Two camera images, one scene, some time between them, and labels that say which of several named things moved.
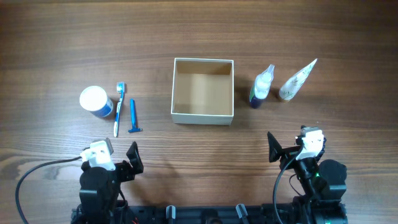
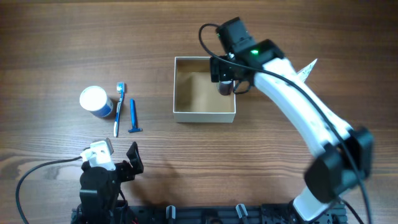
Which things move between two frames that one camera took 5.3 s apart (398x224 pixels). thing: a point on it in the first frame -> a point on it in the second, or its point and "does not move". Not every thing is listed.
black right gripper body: (288, 152) -> (222, 70)
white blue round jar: (94, 99) does not move
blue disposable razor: (133, 117) does not move
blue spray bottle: (261, 87) -> (224, 88)
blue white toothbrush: (120, 89) does not move
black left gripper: (123, 169) does not move
